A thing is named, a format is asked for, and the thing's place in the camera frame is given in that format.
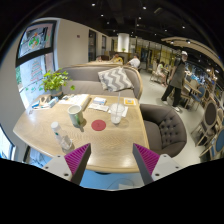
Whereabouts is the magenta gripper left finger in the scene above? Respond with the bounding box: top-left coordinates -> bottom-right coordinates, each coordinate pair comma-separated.
64,143 -> 91,185

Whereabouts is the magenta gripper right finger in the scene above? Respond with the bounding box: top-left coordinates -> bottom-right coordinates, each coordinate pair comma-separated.
133,143 -> 160,185

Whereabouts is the clear plastic water bottle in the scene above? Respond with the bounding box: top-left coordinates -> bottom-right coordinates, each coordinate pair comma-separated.
51,122 -> 72,150

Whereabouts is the grey tufted armchair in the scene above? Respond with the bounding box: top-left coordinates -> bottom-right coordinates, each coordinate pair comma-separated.
140,104 -> 187,157

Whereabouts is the red round coaster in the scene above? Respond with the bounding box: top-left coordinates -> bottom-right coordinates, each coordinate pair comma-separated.
91,120 -> 106,131

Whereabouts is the white and green mug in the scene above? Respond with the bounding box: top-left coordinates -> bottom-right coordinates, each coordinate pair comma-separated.
68,105 -> 84,127

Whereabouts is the white leaflet on table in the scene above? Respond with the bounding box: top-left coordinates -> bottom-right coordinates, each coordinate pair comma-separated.
88,103 -> 109,112

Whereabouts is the clear plastic cup with straw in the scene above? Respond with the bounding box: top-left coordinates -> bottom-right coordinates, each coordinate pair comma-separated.
110,102 -> 125,125

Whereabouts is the open white book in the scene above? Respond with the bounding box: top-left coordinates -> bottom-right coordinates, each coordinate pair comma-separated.
59,94 -> 90,108

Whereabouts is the yellow square card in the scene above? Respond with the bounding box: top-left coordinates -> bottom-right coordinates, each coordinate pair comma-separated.
124,98 -> 136,106

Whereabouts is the small blue white booklet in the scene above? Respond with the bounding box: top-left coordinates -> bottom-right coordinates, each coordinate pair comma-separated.
93,97 -> 106,105

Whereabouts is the tissue box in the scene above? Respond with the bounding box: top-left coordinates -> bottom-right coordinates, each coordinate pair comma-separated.
32,95 -> 58,109

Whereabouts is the wooden chair blue seat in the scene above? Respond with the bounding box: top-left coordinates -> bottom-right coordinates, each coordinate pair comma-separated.
199,127 -> 224,160

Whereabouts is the green potted plant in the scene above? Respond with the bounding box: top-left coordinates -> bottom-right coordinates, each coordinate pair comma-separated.
41,68 -> 70,97

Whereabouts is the grey curved sofa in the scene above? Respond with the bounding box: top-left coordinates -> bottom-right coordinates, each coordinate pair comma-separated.
62,63 -> 143,99

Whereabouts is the grey zigzag cushion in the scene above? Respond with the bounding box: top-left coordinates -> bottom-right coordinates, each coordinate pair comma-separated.
98,66 -> 134,92

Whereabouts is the person in grey apron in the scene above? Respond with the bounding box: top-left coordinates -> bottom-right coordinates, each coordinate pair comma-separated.
161,51 -> 188,112

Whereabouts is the seated person white shirt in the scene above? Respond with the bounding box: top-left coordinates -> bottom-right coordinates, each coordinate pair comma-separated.
127,54 -> 140,69

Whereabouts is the seated person yellow shirt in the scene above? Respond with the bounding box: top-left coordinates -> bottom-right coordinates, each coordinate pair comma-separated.
111,53 -> 123,63

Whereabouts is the white round pillar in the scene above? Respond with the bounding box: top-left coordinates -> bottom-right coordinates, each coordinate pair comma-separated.
117,33 -> 129,53

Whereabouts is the framed wall poster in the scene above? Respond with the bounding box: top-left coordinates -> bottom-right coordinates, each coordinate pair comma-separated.
15,20 -> 56,66

